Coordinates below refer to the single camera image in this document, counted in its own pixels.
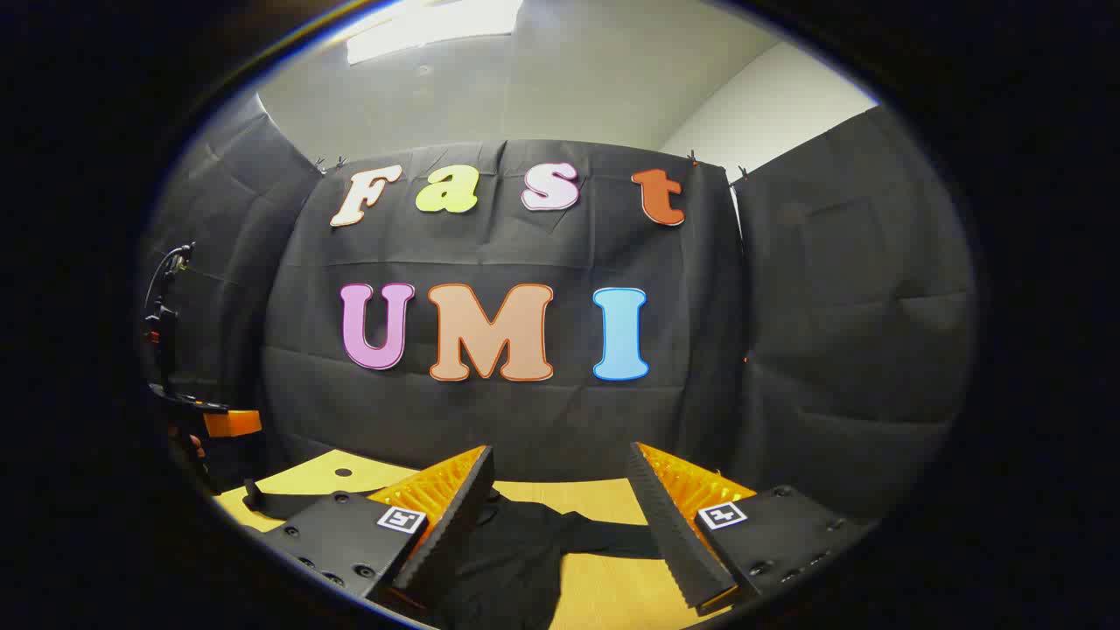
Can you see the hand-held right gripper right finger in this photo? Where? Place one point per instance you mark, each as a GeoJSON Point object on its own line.
{"type": "Point", "coordinates": [669, 534]}

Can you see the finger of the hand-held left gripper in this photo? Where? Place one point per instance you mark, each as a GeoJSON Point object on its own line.
{"type": "Point", "coordinates": [232, 423]}

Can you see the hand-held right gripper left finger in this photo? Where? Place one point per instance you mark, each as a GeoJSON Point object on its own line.
{"type": "Point", "coordinates": [451, 525]}

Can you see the black backdrop cloth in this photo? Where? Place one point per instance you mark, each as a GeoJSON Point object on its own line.
{"type": "Point", "coordinates": [525, 254]}

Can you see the black buttoned cardigan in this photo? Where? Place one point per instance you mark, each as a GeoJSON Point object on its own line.
{"type": "Point", "coordinates": [516, 560]}

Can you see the ceiling light panel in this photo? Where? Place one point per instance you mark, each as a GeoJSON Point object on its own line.
{"type": "Point", "coordinates": [429, 26]}

